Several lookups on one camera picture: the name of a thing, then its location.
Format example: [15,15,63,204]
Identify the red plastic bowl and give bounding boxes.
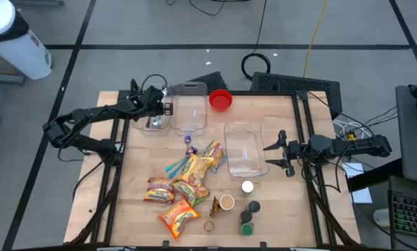
[208,89,234,113]

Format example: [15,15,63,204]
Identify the wide clear plastic bin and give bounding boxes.
[223,120,271,178]
[168,82,209,137]

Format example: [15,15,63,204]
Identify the white-lid seasoning jar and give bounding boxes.
[241,180,255,196]

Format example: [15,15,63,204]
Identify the black floor cable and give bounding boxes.
[189,0,227,17]

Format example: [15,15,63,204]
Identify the orange brown foil pouch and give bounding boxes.
[209,195,221,218]

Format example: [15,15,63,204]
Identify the white trash can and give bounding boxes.
[0,0,53,81]

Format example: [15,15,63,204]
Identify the black flat box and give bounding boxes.
[187,70,229,93]

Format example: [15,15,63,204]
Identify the black coiled cable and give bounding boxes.
[241,0,271,81]

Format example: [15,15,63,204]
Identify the blue-edged ramen noodle pack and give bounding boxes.
[200,139,227,174]

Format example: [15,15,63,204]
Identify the narrow clear plastic bin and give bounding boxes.
[131,82,173,135]

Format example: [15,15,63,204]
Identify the green-edged ramen noodle pack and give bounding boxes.
[172,179,211,207]

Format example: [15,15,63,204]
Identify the white paper sheet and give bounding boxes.
[342,162,374,205]

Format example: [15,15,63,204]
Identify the yellow cable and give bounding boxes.
[302,0,326,78]

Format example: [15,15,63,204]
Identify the red-edged ramen noodle pack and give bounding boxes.
[143,176,177,205]

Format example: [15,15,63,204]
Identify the white computer mouse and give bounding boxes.
[372,208,391,228]

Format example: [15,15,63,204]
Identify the orange ramen noodle pack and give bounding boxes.
[158,198,201,241]

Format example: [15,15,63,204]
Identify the yellow ramen noodle pack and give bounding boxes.
[178,152,215,188]

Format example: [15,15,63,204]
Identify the backlit computer keyboard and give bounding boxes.
[388,190,417,242]

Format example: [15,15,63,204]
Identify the black-lid dark spice jar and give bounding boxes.
[239,209,253,224]

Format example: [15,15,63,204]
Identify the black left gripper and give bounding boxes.
[142,84,175,119]

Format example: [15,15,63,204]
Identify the green-lid spice jar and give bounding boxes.
[240,222,255,237]

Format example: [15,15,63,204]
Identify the beige cup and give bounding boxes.
[219,194,236,211]

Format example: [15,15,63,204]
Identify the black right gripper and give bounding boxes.
[263,130,312,178]

